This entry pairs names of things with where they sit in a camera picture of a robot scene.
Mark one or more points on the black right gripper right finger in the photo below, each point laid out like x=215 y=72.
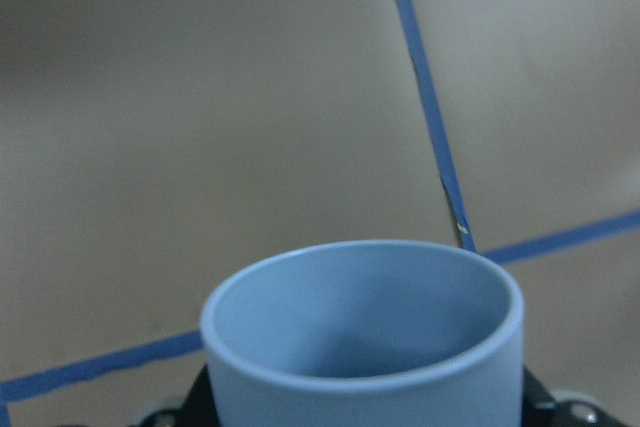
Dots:
x=543 y=408

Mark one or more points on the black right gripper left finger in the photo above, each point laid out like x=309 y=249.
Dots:
x=196 y=409

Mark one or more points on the light blue plastic cup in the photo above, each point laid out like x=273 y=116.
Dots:
x=367 y=333

